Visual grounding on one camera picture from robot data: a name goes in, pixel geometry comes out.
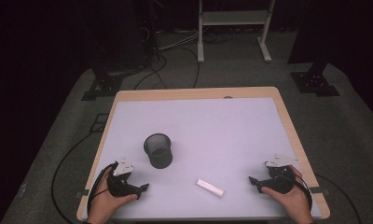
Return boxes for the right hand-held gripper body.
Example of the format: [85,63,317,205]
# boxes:
[260,154,301,194]

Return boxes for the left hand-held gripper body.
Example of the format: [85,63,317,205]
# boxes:
[106,157,142,199]

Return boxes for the black mesh pen cup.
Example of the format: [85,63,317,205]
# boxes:
[143,133,173,170]

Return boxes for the white eraser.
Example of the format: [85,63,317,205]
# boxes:
[196,178,225,199]

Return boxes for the person's left hand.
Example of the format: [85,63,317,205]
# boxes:
[87,167,139,224]

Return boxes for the person's right hand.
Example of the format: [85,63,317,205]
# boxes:
[261,164,315,224]

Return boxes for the white table mat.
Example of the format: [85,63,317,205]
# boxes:
[81,97,323,219]

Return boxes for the black stand base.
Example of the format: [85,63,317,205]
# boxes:
[81,57,124,102]
[287,0,341,97]

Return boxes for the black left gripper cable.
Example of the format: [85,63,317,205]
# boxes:
[87,161,117,216]

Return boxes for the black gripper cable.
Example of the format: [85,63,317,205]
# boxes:
[295,173,313,213]
[87,161,117,216]

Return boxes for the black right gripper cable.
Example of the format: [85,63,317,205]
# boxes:
[295,173,313,213]

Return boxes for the black floor cable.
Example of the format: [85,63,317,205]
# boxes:
[314,172,363,224]
[174,46,201,89]
[50,130,99,224]
[132,54,169,91]

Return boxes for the white floor cables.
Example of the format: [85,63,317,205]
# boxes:
[158,30,201,51]

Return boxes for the white metal stand frame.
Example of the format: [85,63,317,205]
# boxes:
[197,0,276,63]

